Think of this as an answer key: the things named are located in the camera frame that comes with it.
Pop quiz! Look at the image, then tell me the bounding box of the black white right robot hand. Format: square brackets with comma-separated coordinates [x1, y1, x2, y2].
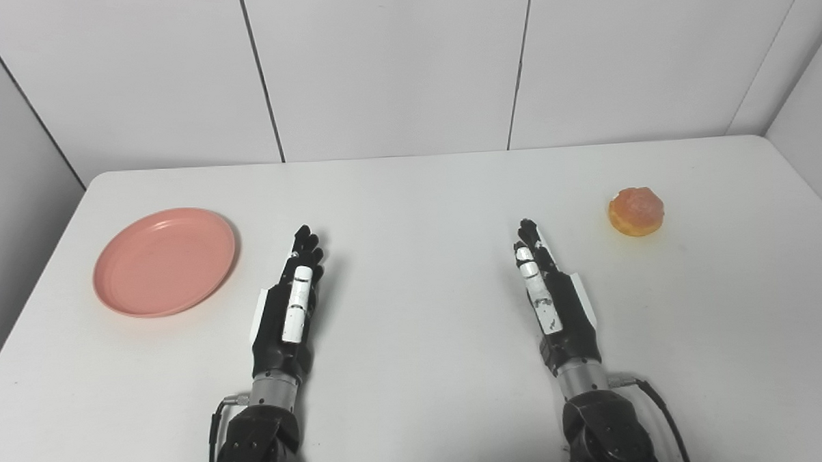
[510, 216, 603, 379]

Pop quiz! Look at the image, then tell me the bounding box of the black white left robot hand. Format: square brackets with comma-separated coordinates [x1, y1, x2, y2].
[247, 224, 329, 384]

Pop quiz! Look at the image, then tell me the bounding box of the golden cream puff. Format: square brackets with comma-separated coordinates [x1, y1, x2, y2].
[607, 186, 666, 239]

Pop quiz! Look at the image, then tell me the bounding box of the pink round plate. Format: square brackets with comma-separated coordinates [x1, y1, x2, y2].
[90, 206, 240, 321]

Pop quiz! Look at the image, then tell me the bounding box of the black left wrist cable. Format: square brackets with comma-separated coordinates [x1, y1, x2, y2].
[206, 394, 252, 462]

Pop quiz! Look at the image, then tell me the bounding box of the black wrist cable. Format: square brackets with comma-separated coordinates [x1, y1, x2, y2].
[609, 370, 694, 462]
[206, 394, 252, 462]

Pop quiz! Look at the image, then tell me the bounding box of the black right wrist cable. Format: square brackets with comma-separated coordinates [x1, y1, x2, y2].
[609, 370, 694, 462]

